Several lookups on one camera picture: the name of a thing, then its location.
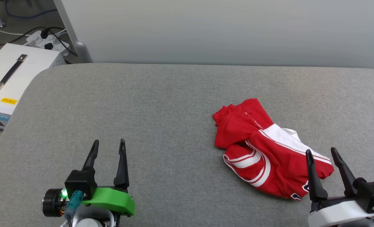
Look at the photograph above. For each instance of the white power strip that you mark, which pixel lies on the white power strip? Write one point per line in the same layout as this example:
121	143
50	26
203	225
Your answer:
35	39

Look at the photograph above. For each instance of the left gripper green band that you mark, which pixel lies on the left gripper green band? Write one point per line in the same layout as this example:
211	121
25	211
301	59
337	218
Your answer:
111	198

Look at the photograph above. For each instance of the light grey partition panel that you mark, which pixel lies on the light grey partition panel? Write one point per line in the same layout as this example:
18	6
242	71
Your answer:
237	31

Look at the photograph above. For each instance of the yellow warning label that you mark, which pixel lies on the yellow warning label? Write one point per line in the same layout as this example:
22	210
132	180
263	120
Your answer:
8	101

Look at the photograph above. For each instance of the white equipment box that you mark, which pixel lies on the white equipment box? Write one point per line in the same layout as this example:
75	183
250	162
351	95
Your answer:
26	72

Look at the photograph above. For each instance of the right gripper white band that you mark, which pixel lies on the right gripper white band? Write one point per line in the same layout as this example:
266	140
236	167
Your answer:
335	212

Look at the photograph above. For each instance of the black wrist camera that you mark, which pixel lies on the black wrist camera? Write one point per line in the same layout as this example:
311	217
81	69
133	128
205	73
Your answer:
79	183
372	192

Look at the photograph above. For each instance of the black power plug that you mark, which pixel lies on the black power plug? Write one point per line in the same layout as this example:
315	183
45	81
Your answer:
48	46
45	33

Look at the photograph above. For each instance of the red and white garment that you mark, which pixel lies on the red and white garment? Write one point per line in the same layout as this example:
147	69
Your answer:
237	126

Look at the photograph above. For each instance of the white grey right arm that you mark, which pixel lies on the white grey right arm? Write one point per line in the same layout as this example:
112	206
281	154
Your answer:
363	223

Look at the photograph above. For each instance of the white grey left arm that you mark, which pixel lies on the white grey left arm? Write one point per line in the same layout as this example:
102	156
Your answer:
89	222

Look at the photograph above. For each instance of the teal left camera connector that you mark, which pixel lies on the teal left camera connector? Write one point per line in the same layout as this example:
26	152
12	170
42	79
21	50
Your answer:
74	201

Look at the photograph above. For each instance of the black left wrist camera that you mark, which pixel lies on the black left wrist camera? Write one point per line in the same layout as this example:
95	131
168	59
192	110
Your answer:
79	183

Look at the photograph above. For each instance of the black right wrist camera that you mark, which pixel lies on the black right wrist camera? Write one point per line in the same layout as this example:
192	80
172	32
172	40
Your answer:
372	192

